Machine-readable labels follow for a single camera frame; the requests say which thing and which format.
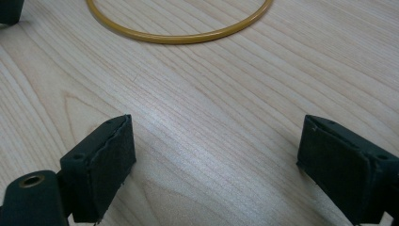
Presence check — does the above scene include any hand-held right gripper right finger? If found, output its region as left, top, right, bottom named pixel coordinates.
left=295, top=114, right=399, bottom=226

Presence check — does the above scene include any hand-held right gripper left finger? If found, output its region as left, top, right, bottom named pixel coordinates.
left=59, top=114, right=137, bottom=224

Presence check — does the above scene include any yellow ring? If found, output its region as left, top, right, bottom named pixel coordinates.
left=85, top=0, right=275, bottom=45

